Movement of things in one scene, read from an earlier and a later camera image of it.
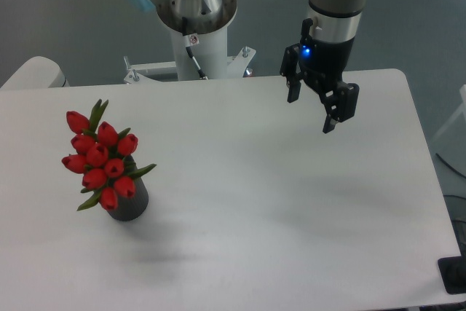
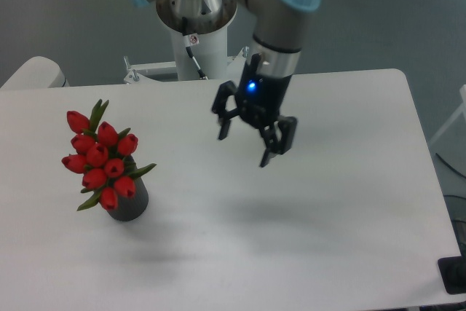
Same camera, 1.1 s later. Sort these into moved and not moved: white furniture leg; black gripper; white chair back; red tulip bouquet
Moved: black gripper
Not moved: white furniture leg; white chair back; red tulip bouquet
